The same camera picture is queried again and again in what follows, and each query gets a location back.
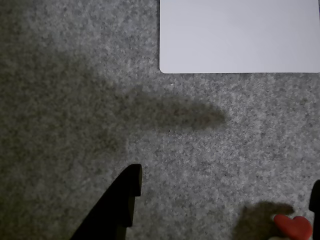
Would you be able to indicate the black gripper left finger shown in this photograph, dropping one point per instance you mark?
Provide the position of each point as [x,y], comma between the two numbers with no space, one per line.
[112,212]

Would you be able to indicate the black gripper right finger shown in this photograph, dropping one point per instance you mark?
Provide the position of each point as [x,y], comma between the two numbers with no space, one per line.
[316,200]

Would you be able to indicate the red fish sushi figure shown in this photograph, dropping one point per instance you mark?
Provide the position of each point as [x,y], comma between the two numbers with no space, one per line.
[295,227]

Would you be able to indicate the white rectangular card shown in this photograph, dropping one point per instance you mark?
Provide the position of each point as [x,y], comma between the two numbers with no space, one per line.
[237,35]

